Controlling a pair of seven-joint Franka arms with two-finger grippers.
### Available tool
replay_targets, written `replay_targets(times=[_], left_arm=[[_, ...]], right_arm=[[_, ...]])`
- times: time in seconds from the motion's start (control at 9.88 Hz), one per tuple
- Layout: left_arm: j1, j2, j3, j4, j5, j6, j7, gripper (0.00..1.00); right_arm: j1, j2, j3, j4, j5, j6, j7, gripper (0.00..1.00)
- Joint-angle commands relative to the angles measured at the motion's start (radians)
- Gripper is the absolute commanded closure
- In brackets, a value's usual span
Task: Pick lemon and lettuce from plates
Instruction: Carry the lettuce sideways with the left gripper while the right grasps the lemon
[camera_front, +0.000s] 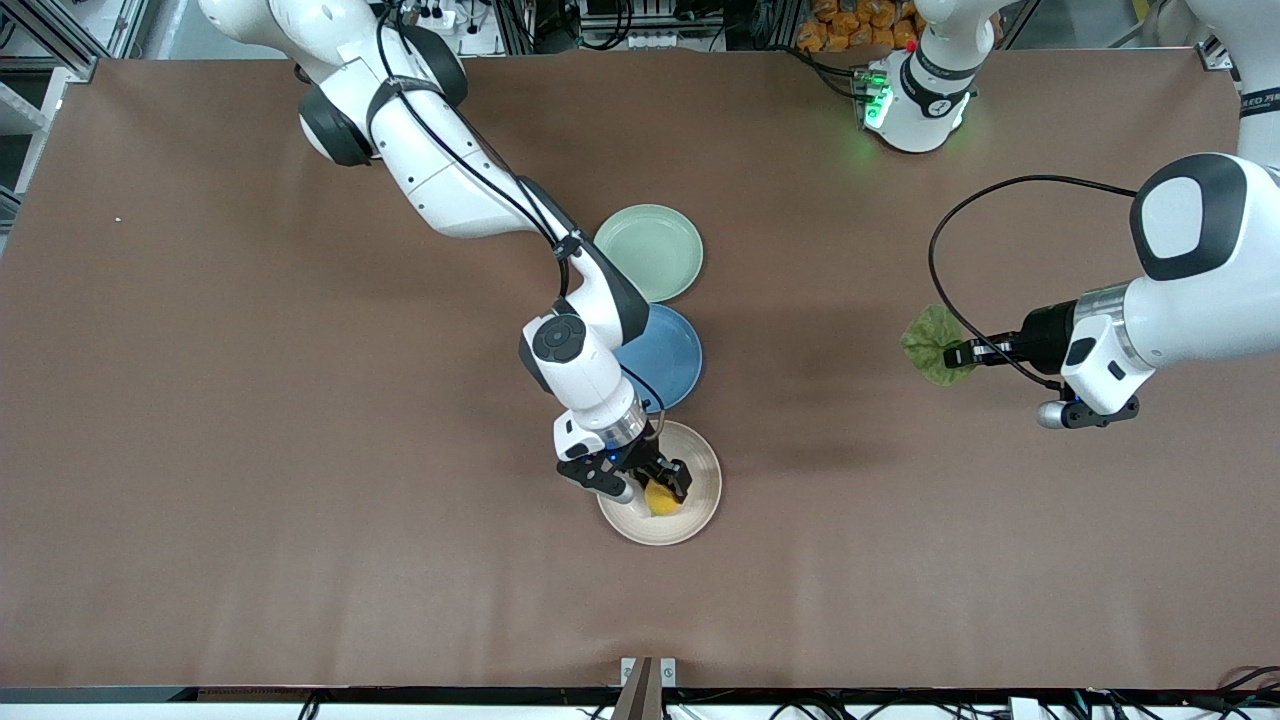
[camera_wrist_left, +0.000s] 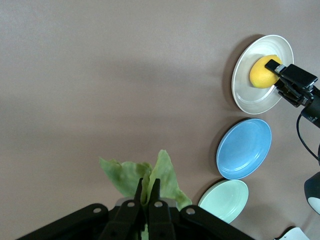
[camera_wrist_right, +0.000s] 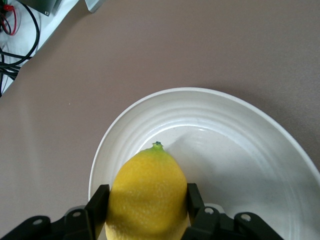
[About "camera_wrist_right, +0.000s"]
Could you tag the grey metal box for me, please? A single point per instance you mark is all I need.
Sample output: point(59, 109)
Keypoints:
point(47, 5)

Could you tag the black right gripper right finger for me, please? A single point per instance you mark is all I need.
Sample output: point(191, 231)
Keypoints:
point(202, 222)

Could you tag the cream round plate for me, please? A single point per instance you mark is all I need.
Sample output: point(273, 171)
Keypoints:
point(237, 162)

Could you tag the yellow lemon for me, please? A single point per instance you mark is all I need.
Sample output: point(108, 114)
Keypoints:
point(150, 190)

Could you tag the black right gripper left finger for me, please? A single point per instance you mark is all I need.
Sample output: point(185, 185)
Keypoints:
point(96, 212)

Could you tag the silver metal bracket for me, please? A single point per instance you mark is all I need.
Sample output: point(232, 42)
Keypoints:
point(93, 5)

